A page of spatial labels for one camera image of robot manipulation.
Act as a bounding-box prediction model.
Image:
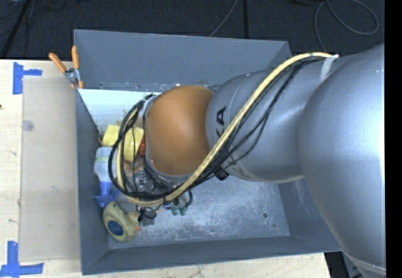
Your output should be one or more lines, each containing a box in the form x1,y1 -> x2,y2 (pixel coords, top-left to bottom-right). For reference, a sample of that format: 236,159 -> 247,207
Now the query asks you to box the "yellow toy duck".
102,201 -> 142,243

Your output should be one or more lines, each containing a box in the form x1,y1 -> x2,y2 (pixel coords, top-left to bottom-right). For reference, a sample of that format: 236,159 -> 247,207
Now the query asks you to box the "pale flat board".
18,77 -> 81,264

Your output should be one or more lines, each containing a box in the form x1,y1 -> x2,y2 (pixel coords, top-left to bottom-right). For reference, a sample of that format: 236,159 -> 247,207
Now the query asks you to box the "clear spray bottle blue trigger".
93,147 -> 121,208

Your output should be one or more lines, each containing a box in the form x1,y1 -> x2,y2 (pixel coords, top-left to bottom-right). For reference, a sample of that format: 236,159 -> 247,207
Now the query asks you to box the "yellow plastic bottle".
100,124 -> 145,162

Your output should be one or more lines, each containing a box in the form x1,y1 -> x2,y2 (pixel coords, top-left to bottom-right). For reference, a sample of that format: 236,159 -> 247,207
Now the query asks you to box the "grey metal bin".
72,29 -> 344,276

